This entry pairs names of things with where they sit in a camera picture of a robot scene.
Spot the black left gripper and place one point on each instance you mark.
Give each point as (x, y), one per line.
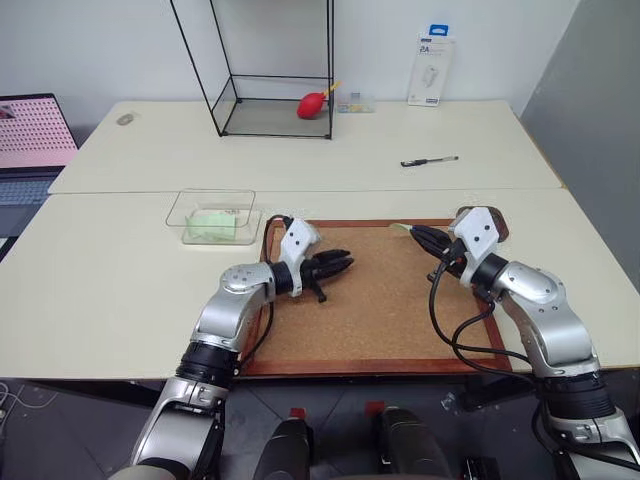
(311, 274)

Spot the green sticky note stack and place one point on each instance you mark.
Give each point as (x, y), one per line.
(212, 227)

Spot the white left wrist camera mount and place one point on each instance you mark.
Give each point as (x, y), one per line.
(296, 243)

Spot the small grey round object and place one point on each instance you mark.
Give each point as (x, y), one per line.
(125, 119)

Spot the wood-framed cork board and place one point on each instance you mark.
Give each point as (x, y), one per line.
(380, 310)

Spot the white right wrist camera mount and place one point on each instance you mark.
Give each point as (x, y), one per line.
(479, 234)

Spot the dark rounded robot shape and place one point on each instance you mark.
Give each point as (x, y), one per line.
(410, 445)
(285, 450)

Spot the red rubber air blower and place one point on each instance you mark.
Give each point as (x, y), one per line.
(310, 105)

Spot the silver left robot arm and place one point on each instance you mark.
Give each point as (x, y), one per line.
(235, 310)

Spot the white blue retail package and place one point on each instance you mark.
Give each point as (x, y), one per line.
(430, 65)

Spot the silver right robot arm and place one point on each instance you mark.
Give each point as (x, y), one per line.
(545, 320)

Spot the open laptop with pink screen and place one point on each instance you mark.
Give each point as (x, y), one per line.
(30, 135)

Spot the black gel pen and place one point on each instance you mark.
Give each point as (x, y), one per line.
(425, 162)

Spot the small clear pushpin case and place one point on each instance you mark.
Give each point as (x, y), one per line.
(356, 103)

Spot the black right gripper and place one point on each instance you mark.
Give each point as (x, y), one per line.
(452, 256)

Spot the red floor tape piece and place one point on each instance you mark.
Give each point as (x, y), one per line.
(297, 412)
(375, 407)

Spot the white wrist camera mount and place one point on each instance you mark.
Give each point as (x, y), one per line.
(479, 234)
(296, 243)

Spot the clear plastic box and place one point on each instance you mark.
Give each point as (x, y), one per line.
(215, 210)

